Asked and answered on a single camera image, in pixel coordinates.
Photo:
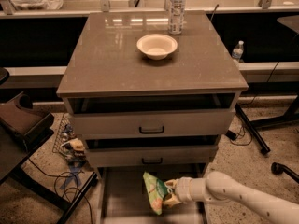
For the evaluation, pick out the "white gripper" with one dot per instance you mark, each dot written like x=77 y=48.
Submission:
x=184 y=189

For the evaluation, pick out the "green rice chip bag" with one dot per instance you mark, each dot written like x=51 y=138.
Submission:
x=157 y=191

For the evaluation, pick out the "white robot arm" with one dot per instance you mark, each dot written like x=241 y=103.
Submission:
x=218 y=187

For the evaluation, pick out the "open bottom drawer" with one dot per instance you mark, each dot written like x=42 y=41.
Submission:
x=124 y=199

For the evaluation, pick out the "grey drawer cabinet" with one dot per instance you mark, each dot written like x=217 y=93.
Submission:
x=109 y=74

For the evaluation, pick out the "blue tape cross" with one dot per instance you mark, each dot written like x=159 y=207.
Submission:
x=73 y=175

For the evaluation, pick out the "black table leg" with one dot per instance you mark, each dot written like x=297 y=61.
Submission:
x=264 y=147

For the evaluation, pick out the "black office chair caster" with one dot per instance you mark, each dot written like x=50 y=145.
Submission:
x=279 y=169

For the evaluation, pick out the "white paper bowl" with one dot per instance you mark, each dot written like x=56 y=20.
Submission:
x=156 y=46

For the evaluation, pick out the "small water bottle on ledge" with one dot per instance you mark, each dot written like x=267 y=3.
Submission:
x=238 y=51

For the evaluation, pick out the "dark brown chair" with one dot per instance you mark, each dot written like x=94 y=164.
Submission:
x=23 y=131

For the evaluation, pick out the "clear plastic water bottle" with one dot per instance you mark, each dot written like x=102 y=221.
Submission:
x=176 y=10

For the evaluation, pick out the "middle drawer with black handle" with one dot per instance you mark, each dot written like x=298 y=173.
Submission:
x=137 y=156

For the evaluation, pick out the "drawer with black handle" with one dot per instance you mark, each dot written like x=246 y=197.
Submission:
x=152 y=124
x=137 y=156

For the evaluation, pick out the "top drawer with black handle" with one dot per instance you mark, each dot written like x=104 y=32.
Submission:
x=152 y=124

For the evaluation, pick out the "wire basket with clutter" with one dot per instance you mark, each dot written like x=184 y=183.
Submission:
x=66 y=143

